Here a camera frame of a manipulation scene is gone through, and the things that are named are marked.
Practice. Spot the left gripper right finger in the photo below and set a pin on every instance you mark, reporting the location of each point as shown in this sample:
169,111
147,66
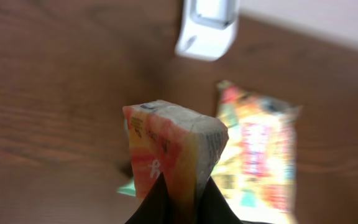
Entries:
213,208

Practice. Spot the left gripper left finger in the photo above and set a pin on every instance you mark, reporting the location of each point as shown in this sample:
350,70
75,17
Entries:
155,207

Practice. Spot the yellow snack bag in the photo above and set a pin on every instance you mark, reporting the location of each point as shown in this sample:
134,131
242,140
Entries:
256,171

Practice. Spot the orange juice carton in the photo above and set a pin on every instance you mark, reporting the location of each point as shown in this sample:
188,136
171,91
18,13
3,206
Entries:
176,142

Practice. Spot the teal snack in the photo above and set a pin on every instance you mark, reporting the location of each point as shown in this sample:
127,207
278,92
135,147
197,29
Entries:
129,187

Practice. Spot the white barcode scanner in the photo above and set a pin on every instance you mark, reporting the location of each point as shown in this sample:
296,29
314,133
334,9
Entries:
208,28

